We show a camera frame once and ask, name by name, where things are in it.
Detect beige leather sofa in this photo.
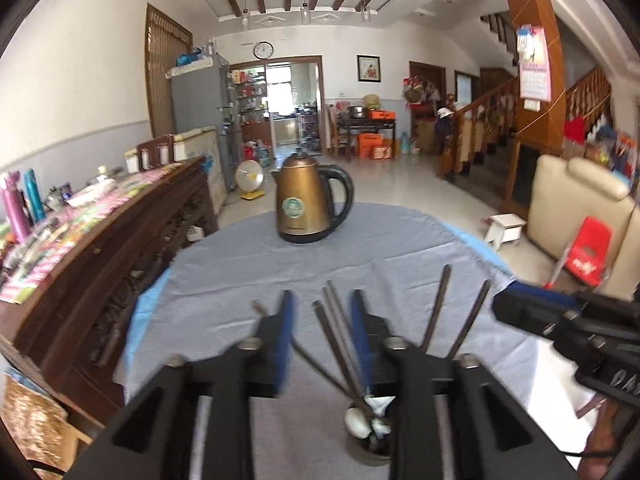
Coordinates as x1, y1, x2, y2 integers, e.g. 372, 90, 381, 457
526, 154, 637, 301

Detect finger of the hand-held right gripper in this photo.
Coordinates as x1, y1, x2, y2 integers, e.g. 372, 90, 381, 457
505, 281, 581, 311
492, 291, 601, 356

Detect white chest freezer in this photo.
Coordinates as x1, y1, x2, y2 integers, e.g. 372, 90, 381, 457
172, 126, 226, 211

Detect small white stool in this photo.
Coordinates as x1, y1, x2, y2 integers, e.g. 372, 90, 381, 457
483, 213, 528, 252

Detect grey refrigerator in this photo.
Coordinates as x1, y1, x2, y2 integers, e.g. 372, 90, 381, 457
167, 62, 233, 191

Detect dark utensil holder cup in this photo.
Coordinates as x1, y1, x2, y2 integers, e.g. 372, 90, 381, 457
345, 395, 396, 466

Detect colourful printed table mat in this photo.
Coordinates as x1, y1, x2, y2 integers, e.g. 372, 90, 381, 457
0, 162, 186, 306

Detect bronze electric kettle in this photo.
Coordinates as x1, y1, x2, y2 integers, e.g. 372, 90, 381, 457
270, 147, 354, 245

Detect person's right forearm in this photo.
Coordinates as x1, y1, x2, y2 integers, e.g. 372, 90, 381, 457
585, 400, 640, 480

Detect carved wooden sideboard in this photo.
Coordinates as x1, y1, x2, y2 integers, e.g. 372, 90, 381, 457
0, 156, 218, 411

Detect framed wall picture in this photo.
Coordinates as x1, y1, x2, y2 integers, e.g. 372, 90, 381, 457
356, 55, 382, 83

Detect white dish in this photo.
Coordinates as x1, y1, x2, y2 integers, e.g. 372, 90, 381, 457
67, 180, 118, 208

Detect dark wooden chair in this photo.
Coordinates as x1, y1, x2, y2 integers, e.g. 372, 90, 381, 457
136, 135, 175, 171

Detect dark wooden side table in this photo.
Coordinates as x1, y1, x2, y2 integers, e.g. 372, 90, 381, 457
336, 110, 398, 158

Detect pink water bottle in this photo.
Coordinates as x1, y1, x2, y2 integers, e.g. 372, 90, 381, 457
2, 171, 32, 240

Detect wooden lattice door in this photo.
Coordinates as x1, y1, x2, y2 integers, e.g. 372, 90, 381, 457
145, 3, 193, 138

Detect light blue under cloth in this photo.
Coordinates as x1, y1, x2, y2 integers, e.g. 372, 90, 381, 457
120, 222, 516, 376

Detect wooden staircase railing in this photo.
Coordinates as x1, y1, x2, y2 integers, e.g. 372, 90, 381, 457
440, 67, 613, 181

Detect teal water bottle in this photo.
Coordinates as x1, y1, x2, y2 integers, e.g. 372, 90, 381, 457
22, 169, 47, 223

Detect yellow electric fan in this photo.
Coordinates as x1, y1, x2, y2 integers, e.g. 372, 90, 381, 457
236, 160, 266, 201

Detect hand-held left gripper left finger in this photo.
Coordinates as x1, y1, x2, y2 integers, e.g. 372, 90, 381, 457
75, 290, 298, 480

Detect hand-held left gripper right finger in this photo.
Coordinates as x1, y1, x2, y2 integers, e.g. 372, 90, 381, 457
350, 289, 566, 480

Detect woven golden basket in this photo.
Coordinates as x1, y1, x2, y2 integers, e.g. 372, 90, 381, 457
0, 375, 68, 461

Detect red plastic child chair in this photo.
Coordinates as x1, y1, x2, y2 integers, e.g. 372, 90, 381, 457
545, 216, 613, 291

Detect dark chopstick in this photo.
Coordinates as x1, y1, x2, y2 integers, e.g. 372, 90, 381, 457
322, 280, 371, 396
446, 280, 493, 361
422, 264, 453, 353
250, 300, 356, 401
311, 300, 368, 401

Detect pink wall calendar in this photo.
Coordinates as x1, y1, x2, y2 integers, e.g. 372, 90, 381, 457
516, 24, 553, 102

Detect grey tablecloth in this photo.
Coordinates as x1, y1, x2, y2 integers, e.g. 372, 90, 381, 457
114, 202, 601, 480

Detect orange cardboard boxes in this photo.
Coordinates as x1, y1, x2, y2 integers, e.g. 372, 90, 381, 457
356, 132, 396, 160

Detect wooden pillar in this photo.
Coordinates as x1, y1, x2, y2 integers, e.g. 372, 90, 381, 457
495, 0, 566, 156

